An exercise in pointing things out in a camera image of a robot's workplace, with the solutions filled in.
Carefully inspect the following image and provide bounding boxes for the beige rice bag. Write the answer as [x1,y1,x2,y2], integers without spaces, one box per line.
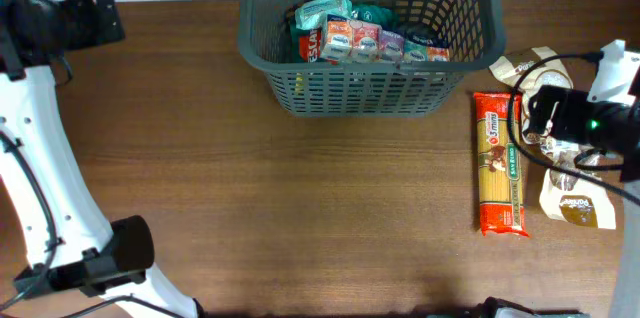
[490,47,616,230]

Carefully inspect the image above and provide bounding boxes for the Kleenex tissue multipack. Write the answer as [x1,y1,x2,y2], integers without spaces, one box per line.
[316,15,450,64]

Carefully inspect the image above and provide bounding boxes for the green Nescafe coffee bag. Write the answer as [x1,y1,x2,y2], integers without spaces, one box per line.
[286,4,398,63]

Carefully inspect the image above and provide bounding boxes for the teal wet wipes pack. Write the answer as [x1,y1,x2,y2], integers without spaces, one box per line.
[295,0,353,30]

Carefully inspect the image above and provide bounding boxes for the dried mushroom bag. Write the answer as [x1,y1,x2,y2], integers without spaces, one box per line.
[520,98,616,179]

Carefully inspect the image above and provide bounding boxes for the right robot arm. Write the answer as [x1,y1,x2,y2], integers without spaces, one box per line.
[525,85,639,318]

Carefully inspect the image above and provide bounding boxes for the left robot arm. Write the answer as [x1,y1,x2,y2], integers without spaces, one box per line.
[1,0,204,317]

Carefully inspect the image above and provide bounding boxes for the San Remo spaghetti pack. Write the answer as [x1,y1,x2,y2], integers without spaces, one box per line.
[473,92,528,237]

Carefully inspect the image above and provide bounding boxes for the grey plastic basket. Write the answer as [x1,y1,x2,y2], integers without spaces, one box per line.
[238,0,506,117]

